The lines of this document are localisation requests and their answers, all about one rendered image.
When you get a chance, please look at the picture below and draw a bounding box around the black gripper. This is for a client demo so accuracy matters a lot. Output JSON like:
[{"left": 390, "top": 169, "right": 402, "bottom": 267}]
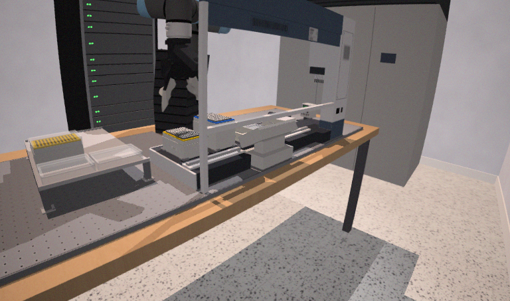
[{"left": 159, "top": 38, "right": 199, "bottom": 112}]

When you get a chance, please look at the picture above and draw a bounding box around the cream ready button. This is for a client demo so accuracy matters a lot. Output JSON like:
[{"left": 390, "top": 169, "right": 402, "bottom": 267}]
[{"left": 296, "top": 110, "right": 317, "bottom": 121}]

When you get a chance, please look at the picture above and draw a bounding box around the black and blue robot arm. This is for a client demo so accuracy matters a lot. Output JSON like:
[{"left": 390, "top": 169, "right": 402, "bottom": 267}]
[{"left": 137, "top": 0, "right": 199, "bottom": 71}]

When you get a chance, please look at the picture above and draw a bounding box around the beige one-well reservoir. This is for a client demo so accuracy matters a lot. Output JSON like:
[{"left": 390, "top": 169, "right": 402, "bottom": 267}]
[{"left": 235, "top": 126, "right": 253, "bottom": 141}]

